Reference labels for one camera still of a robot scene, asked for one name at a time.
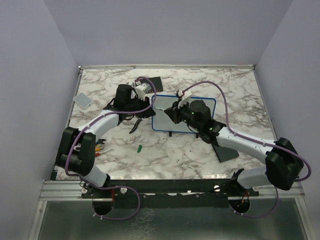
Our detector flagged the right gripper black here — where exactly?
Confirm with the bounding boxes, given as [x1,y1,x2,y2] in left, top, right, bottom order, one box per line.
[166,97,202,132]

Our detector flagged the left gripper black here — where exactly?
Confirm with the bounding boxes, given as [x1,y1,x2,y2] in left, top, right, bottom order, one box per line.
[125,94,156,119]

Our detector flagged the blue framed whiteboard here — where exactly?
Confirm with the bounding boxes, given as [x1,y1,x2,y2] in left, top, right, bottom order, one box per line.
[151,94,217,134]

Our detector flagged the green marker cap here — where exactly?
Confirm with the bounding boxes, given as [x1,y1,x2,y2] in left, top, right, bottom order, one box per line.
[137,144,143,153]

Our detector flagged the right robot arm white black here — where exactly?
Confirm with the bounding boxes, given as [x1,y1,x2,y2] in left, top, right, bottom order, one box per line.
[164,100,304,196]

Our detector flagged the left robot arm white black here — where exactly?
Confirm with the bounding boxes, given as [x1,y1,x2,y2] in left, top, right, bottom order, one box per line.
[55,83,156,198]

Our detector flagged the small white square device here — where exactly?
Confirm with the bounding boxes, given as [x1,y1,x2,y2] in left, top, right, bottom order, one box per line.
[73,92,93,109]

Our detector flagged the black rectangular block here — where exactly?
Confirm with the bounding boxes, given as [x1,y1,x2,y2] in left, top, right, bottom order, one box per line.
[212,145,240,163]

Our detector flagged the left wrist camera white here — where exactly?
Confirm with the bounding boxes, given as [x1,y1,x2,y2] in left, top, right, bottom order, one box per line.
[134,80,152,101]

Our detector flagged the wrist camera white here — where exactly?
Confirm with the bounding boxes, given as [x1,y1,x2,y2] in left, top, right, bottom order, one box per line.
[176,85,192,108]
[134,80,152,101]

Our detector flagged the black handled pliers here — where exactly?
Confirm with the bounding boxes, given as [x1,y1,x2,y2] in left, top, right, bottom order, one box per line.
[129,118,142,134]

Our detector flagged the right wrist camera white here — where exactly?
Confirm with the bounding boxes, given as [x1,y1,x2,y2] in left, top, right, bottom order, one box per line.
[176,85,192,108]

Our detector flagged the black network switch box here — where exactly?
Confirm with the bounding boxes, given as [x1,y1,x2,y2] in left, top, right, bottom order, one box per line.
[135,76,164,94]

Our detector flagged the orange handled screwdriver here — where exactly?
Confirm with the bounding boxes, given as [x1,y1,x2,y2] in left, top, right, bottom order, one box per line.
[95,148,113,157]

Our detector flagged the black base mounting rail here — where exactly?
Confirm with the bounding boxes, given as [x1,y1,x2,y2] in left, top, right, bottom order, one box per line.
[81,178,259,209]

